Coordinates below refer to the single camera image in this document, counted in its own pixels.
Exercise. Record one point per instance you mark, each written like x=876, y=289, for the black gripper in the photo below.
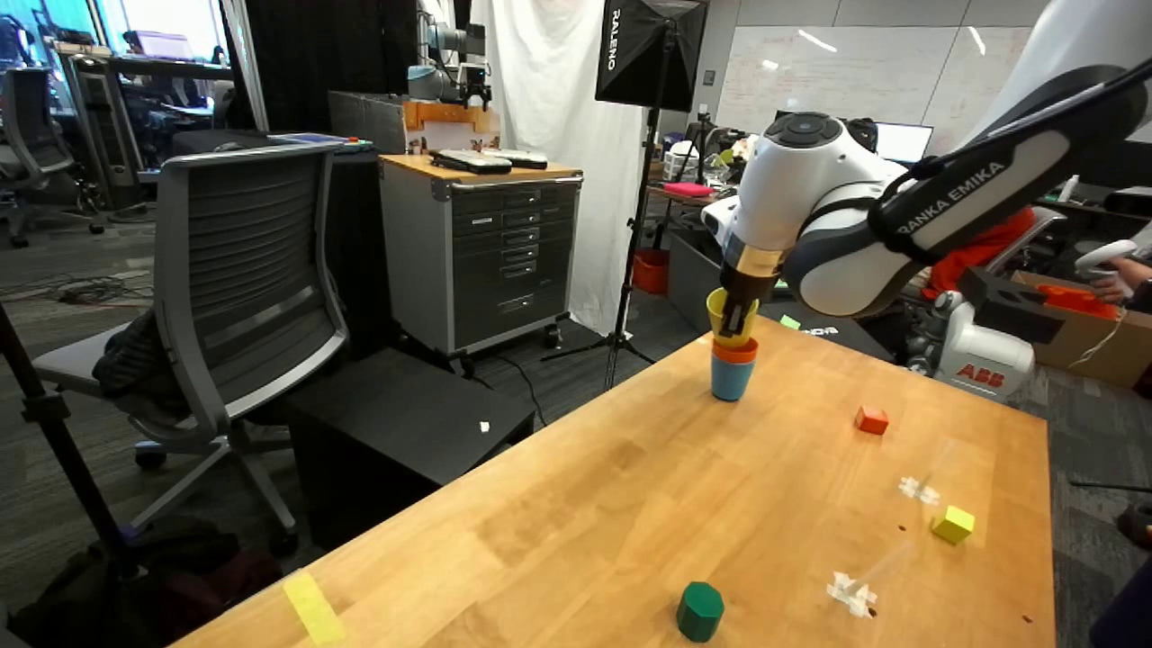
x=748, y=289

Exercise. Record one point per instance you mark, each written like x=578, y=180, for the orange plastic cup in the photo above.
x=735, y=350

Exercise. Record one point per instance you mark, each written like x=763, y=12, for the blue plastic cup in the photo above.
x=730, y=381

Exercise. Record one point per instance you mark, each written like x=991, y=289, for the white handheld controller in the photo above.
x=1102, y=253

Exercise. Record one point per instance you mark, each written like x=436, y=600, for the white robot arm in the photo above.
x=865, y=201

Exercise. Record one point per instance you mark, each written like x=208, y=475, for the operator hand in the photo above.
x=1119, y=278

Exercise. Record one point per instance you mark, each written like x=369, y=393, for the small green tape piece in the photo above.
x=788, y=320

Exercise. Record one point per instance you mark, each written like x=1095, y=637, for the red bucket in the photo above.
x=648, y=273

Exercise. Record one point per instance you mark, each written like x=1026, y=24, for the black light stand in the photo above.
x=631, y=237

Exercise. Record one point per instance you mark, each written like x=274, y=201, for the small red block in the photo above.
x=872, y=421

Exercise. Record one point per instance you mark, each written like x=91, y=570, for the white ABB robot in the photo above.
x=975, y=357

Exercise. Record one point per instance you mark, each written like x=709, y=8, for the white tape scraps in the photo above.
x=919, y=492

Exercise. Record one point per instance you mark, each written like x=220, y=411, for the computer monitor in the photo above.
x=907, y=141

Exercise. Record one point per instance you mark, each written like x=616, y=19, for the person in orange shirt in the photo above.
x=975, y=253

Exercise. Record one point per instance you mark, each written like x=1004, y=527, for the grey drawer cabinet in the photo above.
x=478, y=257

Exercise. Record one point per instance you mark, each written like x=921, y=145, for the black softbox light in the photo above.
x=648, y=54

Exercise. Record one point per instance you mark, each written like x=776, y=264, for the white plastic stick piece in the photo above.
x=850, y=596

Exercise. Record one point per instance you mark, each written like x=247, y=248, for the small yellow block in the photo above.
x=956, y=527

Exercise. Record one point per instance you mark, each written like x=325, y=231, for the green cylinder block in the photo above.
x=699, y=613

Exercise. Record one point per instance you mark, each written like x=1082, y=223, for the white curtain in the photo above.
x=552, y=84

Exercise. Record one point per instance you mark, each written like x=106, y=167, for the flat black device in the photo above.
x=469, y=161

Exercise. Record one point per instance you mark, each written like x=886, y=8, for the orange red cloth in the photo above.
x=1082, y=301

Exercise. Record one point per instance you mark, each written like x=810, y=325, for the cardboard box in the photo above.
x=1099, y=342

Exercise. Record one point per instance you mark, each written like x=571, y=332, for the black low box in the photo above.
x=396, y=419

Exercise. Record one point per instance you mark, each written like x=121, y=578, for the grey mesh office chair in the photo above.
x=247, y=273

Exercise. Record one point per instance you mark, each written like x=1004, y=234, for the yellow tape strip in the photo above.
x=315, y=607

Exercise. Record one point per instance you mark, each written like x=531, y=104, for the black floor bag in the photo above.
x=129, y=596

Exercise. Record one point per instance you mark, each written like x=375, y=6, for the black tripod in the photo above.
x=60, y=450

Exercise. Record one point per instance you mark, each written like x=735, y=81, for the dark office chair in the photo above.
x=36, y=145

